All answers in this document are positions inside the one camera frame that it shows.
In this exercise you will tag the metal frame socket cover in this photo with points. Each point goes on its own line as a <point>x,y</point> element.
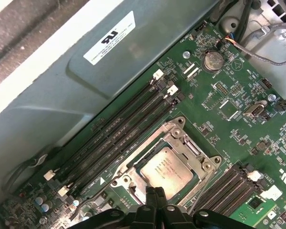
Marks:
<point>135,177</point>

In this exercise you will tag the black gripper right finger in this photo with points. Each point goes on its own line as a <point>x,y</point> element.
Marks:
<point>170,219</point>

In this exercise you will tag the metal internal USB port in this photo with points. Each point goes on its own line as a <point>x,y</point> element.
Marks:
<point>253,111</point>

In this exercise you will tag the silver square CPU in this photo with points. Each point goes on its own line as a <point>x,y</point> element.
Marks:
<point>164,171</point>

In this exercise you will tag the round coin battery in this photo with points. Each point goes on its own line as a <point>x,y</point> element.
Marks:
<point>213,60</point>

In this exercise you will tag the green motherboard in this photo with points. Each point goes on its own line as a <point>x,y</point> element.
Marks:
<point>228,133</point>

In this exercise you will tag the white printed label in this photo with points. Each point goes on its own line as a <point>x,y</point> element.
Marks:
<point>108,39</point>

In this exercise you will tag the black open PC case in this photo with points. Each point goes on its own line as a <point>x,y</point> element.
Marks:
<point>50,107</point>

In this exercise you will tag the green RAM stick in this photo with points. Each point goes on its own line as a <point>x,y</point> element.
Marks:
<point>253,204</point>

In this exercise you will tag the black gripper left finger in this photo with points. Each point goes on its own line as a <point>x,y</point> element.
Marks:
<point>145,219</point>

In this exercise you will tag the metal CPU socket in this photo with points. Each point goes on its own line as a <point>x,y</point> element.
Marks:
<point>215,158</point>

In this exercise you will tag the black RAM slot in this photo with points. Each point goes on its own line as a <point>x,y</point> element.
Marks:
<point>125,148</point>
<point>244,202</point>
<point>118,140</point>
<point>111,132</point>
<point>231,198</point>
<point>219,187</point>
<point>104,124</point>

